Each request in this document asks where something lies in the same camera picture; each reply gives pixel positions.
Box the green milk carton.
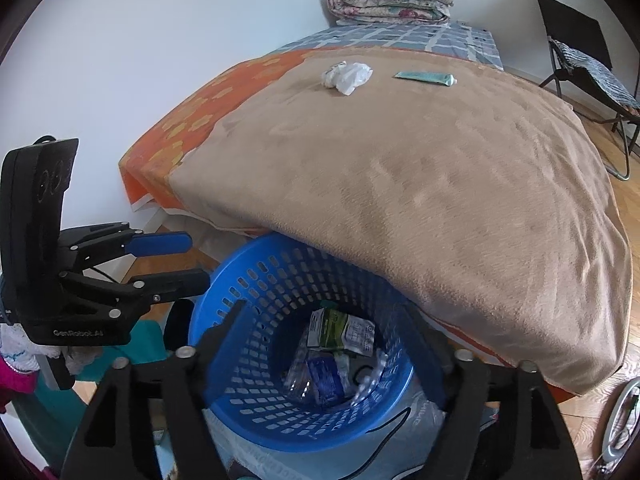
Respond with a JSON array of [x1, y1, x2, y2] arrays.
[[307, 308, 375, 358]]

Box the blue green snack packet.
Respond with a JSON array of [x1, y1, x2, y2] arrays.
[[306, 352, 346, 408]]

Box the teal ointment tube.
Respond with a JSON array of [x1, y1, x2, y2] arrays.
[[394, 72, 457, 87]]

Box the white plastic bag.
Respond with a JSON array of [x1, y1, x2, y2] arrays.
[[349, 348, 388, 406]]

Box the clear plastic bottle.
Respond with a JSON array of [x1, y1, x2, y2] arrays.
[[283, 347, 314, 404]]

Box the left gloved hand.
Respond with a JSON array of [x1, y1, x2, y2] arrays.
[[1, 324, 102, 375]]

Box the orange floral bed sheet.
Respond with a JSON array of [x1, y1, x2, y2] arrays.
[[118, 46, 576, 403]]

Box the blue plastic laundry basket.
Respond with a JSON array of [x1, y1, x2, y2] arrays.
[[189, 234, 412, 452]]

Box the beige towel blanket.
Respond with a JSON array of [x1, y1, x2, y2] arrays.
[[169, 46, 634, 396]]

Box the white round floor device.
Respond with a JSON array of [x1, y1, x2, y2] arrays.
[[597, 377, 640, 479]]

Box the blue checked bed sheet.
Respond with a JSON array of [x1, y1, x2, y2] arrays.
[[274, 22, 503, 70]]

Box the checked chair cushion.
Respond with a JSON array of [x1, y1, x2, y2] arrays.
[[549, 38, 639, 116]]

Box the folded floral quilt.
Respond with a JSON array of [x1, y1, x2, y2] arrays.
[[326, 0, 454, 25]]

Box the black folding chair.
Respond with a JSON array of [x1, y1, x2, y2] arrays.
[[537, 0, 639, 181]]

